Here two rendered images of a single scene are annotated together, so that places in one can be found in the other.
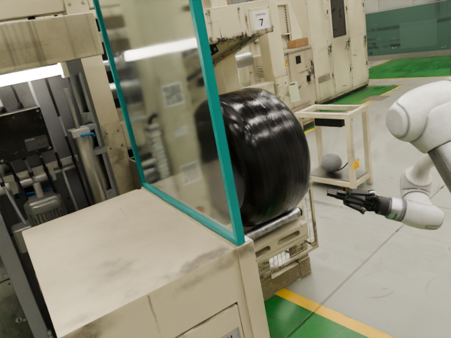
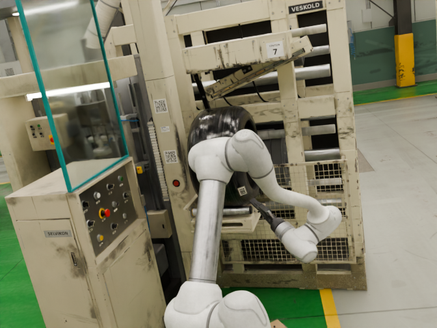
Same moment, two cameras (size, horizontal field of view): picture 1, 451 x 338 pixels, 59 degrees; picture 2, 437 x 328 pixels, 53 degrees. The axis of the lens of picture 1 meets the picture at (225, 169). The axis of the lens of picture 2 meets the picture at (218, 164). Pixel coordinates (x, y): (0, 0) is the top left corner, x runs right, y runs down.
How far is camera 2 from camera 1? 1.84 m
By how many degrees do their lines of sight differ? 46
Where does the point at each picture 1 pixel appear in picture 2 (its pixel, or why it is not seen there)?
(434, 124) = (196, 166)
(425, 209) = (294, 241)
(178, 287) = (42, 198)
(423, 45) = not seen: outside the picture
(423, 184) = (311, 221)
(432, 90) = (208, 142)
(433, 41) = not seen: outside the picture
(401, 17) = not seen: outside the picture
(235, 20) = (250, 50)
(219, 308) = (61, 217)
